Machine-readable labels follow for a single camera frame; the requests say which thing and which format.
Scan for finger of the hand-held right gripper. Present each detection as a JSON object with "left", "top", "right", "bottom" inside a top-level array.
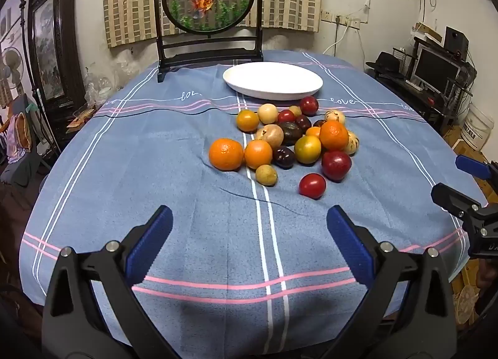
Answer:
[
  {"left": 455, "top": 155, "right": 498, "bottom": 181},
  {"left": 431, "top": 183, "right": 484, "bottom": 220}
]

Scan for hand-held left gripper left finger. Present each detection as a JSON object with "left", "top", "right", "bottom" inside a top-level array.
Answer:
[{"left": 41, "top": 205, "right": 183, "bottom": 359}]

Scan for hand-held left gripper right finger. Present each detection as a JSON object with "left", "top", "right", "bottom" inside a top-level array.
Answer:
[{"left": 317, "top": 205, "right": 457, "bottom": 359}]

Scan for large red plum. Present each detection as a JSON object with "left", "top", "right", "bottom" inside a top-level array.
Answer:
[{"left": 321, "top": 150, "right": 353, "bottom": 182}]

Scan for yellow-green mandarin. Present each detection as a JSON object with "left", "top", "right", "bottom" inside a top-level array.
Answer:
[{"left": 294, "top": 135, "right": 322, "bottom": 165}]

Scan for large orange mandarin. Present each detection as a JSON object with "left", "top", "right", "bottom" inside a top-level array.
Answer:
[{"left": 209, "top": 138, "right": 244, "bottom": 172}]

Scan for large tan pear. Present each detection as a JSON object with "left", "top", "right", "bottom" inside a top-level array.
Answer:
[{"left": 255, "top": 124, "right": 284, "bottom": 149}]

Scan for pale yellow round pear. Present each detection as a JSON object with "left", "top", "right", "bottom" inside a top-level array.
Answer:
[{"left": 257, "top": 103, "right": 279, "bottom": 125}]

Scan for yellow-orange mandarin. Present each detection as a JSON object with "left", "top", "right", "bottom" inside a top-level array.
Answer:
[{"left": 236, "top": 109, "right": 260, "bottom": 133}]

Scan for white oval plate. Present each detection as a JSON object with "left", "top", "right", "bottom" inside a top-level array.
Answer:
[{"left": 223, "top": 62, "right": 324, "bottom": 101}]

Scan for white bucket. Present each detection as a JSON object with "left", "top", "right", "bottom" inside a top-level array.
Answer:
[{"left": 463, "top": 104, "right": 495, "bottom": 149}]

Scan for blue striped tablecloth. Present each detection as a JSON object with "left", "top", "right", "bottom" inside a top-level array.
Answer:
[{"left": 19, "top": 51, "right": 489, "bottom": 356}]

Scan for black computer desk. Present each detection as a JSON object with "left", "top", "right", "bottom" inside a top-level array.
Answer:
[{"left": 373, "top": 36, "right": 477, "bottom": 134}]

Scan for computer monitor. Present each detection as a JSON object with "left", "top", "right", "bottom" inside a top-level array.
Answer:
[{"left": 412, "top": 45, "right": 463, "bottom": 91}]

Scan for black speaker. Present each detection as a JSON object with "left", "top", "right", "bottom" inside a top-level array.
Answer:
[{"left": 444, "top": 26, "right": 469, "bottom": 52}]

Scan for black hat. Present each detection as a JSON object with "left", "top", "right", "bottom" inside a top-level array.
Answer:
[{"left": 366, "top": 51, "right": 403, "bottom": 73}]

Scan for cardboard box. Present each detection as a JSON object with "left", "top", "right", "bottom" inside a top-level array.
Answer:
[{"left": 414, "top": 22, "right": 444, "bottom": 42}]

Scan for clear plastic bags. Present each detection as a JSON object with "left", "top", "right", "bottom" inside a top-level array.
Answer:
[{"left": 83, "top": 75, "right": 117, "bottom": 106}]

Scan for pink cloth bundle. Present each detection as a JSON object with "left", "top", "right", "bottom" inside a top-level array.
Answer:
[{"left": 0, "top": 112, "right": 34, "bottom": 165}]

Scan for white power strip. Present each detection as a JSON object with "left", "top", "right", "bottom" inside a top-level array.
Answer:
[{"left": 335, "top": 14, "right": 362, "bottom": 29}]

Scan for dark wood framed painting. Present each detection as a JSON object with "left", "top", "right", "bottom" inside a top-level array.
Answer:
[{"left": 27, "top": 0, "right": 88, "bottom": 111}]

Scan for standing fan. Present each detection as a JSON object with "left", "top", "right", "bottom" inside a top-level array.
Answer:
[{"left": 0, "top": 45, "right": 24, "bottom": 91}]

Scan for striped beige wall cloth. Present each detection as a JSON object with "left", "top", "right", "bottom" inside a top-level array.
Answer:
[{"left": 103, "top": 0, "right": 323, "bottom": 48}]

